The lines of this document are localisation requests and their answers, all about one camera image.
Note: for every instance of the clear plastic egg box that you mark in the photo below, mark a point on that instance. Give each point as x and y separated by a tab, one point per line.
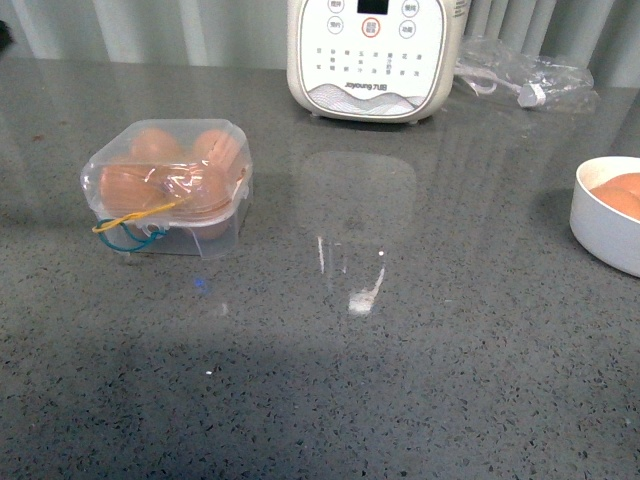
208	236

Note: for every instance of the brown egg in bowl back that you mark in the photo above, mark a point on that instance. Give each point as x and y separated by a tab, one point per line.
629	182

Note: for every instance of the brown egg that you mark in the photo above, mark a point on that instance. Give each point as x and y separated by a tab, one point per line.
619	199
629	182
125	189
221	149
155	145
202	190

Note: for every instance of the teal rubber band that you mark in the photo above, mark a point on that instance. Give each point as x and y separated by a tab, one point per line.
127	237

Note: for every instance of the brown egg in bowl front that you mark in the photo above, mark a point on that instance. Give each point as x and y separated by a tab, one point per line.
619	199

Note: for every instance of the white round bowl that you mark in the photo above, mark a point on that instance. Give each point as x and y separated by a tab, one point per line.
603	231

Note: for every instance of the yellow rubber band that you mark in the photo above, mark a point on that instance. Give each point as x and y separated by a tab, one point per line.
161	215

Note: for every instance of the clear plastic bag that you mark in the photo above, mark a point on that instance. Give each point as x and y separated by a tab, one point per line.
493	71

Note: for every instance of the white Joyoung cooker appliance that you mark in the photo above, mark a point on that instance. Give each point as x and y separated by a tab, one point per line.
389	61

